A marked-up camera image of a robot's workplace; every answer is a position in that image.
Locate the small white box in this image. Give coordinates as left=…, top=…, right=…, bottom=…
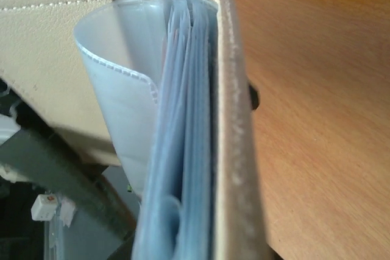
left=30, top=194, right=59, bottom=222

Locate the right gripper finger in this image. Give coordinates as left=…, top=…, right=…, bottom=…
left=1, top=129, right=136, bottom=259

